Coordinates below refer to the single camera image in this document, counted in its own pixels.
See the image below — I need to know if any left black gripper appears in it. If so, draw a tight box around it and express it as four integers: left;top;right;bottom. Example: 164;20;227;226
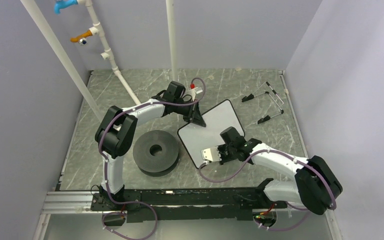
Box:
174;99;207;128

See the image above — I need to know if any black framed whiteboard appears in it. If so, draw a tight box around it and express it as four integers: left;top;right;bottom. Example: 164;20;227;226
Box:
177;99;245;168

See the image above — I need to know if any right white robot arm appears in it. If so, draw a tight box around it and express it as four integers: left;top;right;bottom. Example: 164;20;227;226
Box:
217;127;343;215

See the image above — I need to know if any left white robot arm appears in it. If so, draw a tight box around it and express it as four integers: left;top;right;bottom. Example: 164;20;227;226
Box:
94;81;206;210

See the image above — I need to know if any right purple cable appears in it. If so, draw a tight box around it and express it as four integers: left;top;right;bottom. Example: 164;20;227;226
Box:
197;149;338;233

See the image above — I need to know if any purple cable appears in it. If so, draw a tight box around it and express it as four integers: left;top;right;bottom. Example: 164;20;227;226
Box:
97;77;207;240
197;149;338;233

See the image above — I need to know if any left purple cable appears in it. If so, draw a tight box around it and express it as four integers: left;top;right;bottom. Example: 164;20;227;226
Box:
97;77;207;240

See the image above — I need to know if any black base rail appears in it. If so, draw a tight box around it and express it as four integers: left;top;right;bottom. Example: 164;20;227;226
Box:
90;187;285;223

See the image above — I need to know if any black foam ring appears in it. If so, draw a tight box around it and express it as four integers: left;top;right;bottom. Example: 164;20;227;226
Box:
132;129;180;177

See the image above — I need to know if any white PVC pipe frame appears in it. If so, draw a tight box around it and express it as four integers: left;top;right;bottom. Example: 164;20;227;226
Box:
21;0;179;120

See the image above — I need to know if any orange faucet handle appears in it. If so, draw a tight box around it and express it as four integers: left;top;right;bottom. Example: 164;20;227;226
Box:
70;30;94;45

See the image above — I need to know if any aluminium extrusion rail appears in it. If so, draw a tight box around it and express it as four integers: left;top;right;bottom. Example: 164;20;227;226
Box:
32;191;93;240

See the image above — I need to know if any blue faucet handle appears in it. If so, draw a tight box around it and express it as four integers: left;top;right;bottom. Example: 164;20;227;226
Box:
53;0;79;15

